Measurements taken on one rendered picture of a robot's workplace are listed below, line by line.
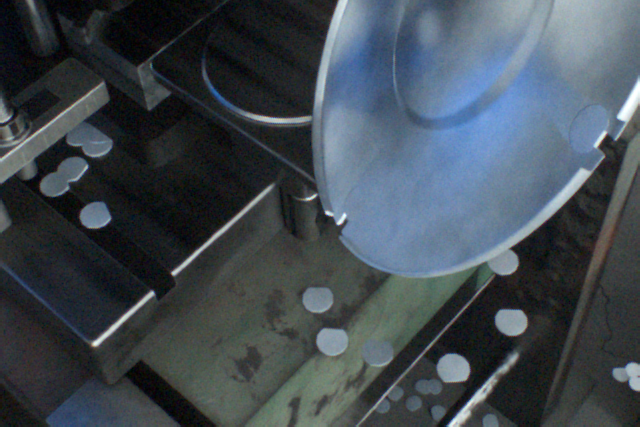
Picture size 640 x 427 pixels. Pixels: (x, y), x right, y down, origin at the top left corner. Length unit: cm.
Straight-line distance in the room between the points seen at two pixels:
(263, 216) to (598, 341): 83
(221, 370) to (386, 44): 26
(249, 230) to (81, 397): 17
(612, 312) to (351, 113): 94
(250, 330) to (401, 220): 22
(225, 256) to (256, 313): 5
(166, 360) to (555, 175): 36
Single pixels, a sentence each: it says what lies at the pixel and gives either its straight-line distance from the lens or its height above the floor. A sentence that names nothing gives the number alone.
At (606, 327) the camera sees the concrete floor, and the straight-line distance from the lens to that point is 150.
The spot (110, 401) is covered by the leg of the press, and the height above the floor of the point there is 64.
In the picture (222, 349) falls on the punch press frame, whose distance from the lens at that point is 72.
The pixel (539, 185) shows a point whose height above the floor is 91.
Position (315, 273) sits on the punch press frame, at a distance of 75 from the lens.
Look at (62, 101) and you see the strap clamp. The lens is 74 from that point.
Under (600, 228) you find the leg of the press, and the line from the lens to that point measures 98.
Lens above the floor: 128
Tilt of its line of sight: 53 degrees down
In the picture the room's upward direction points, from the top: 5 degrees counter-clockwise
